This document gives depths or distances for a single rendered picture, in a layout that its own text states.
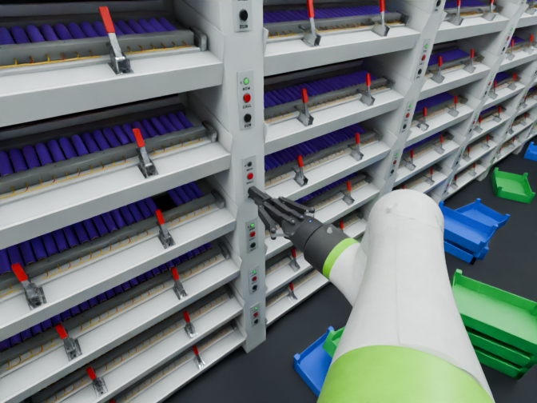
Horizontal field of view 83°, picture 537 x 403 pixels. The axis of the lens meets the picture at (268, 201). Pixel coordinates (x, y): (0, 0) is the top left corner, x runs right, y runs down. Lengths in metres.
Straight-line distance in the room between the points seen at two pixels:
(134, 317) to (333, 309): 0.89
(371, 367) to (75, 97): 0.52
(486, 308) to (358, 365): 1.30
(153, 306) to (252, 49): 0.67
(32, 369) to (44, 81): 0.62
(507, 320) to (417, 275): 1.21
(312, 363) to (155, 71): 1.13
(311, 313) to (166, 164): 1.00
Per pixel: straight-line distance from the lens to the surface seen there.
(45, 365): 0.92
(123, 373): 1.05
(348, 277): 0.55
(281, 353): 1.35
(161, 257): 0.76
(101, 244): 0.77
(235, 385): 1.30
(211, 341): 1.24
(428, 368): 0.22
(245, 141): 0.71
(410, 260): 0.34
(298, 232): 0.62
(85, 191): 0.65
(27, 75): 0.60
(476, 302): 1.51
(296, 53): 0.75
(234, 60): 0.65
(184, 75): 0.61
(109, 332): 0.90
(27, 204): 0.66
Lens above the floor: 1.19
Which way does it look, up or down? 36 degrees down
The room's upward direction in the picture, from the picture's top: straight up
